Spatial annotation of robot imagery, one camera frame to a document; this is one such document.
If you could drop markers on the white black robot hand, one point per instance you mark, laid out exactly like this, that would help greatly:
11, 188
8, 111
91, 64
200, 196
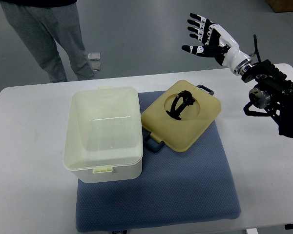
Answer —
216, 43

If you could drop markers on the yellow box lid with handle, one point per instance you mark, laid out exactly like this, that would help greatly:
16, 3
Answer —
179, 116

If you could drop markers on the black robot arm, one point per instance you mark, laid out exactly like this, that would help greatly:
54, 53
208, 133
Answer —
272, 96

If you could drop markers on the brown cardboard box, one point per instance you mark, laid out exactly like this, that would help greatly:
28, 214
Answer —
281, 6

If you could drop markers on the white storage box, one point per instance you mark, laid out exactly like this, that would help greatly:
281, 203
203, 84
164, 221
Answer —
104, 139

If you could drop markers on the lower silver floor plate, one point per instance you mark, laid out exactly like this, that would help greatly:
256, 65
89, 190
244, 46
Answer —
96, 66

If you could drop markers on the silver floor plate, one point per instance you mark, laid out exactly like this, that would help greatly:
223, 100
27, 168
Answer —
94, 56
96, 66

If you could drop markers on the upper silver floor plate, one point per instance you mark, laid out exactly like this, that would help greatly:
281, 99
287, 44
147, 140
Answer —
94, 56

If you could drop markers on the blue quilted mat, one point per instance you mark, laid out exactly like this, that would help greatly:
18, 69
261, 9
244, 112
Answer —
173, 188

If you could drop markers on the person in grey trousers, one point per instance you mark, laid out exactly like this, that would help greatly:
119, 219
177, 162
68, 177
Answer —
44, 24

